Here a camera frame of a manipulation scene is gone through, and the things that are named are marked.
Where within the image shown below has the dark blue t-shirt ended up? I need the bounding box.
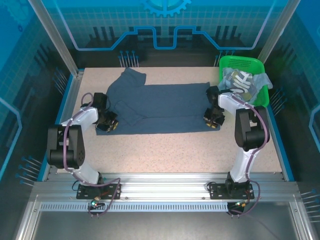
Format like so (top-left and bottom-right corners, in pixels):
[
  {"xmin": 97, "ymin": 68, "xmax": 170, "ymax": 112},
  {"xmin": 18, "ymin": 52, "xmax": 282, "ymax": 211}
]
[{"xmin": 96, "ymin": 67, "xmax": 222, "ymax": 136}]

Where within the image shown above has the light blue printed t-shirt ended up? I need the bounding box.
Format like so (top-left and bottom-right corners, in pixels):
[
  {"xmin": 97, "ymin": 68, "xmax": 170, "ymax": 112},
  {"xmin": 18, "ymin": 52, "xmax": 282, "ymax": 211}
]
[{"xmin": 217, "ymin": 66, "xmax": 273, "ymax": 105}]

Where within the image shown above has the green plastic basket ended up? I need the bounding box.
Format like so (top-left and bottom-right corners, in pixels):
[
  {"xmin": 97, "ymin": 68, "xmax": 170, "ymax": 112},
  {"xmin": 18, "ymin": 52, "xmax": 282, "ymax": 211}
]
[{"xmin": 218, "ymin": 55, "xmax": 270, "ymax": 113}]

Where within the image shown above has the small adapter board with LED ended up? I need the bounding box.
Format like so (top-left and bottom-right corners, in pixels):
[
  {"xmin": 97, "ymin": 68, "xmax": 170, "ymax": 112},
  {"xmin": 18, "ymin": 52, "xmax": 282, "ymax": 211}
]
[
  {"xmin": 232, "ymin": 199, "xmax": 251, "ymax": 210},
  {"xmin": 90, "ymin": 198, "xmax": 105, "ymax": 210}
]

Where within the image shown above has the grey metal lower panel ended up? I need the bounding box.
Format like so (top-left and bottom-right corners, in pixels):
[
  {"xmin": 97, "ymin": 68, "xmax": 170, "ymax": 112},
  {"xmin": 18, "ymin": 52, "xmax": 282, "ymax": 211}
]
[{"xmin": 14, "ymin": 211, "xmax": 311, "ymax": 240}]

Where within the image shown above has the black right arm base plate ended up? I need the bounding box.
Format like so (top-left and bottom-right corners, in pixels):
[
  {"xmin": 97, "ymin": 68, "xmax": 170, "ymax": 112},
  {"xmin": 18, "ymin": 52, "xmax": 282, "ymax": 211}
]
[{"xmin": 209, "ymin": 181, "xmax": 255, "ymax": 200}]

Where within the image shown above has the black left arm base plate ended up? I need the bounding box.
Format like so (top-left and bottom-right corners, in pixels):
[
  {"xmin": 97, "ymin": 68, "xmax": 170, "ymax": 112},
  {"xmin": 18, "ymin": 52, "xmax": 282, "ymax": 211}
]
[{"xmin": 76, "ymin": 183, "xmax": 122, "ymax": 200}]

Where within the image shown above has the aluminium mounting rail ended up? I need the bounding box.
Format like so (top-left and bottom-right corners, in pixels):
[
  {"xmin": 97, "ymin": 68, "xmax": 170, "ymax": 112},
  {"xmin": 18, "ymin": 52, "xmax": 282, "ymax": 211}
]
[{"xmin": 32, "ymin": 171, "xmax": 301, "ymax": 201}]

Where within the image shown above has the slotted grey cable duct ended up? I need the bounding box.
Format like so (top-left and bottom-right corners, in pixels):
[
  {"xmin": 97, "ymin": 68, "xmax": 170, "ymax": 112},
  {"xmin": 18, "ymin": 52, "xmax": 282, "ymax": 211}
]
[{"xmin": 39, "ymin": 202, "xmax": 230, "ymax": 213}]

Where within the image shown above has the aluminium frame post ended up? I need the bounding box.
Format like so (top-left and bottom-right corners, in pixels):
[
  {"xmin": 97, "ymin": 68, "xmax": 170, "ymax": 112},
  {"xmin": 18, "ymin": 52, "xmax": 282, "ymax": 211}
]
[
  {"xmin": 257, "ymin": 0, "xmax": 302, "ymax": 68},
  {"xmin": 27, "ymin": 0, "xmax": 85, "ymax": 77}
]

